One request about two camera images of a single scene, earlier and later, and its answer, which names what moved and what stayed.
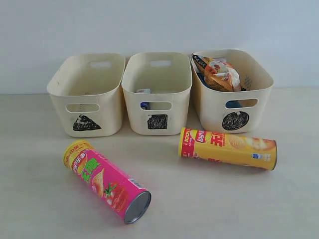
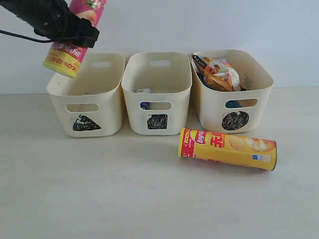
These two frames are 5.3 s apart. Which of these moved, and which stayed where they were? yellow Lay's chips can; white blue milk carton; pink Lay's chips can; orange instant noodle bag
Moved: pink Lay's chips can
Stayed: yellow Lay's chips can; orange instant noodle bag; white blue milk carton
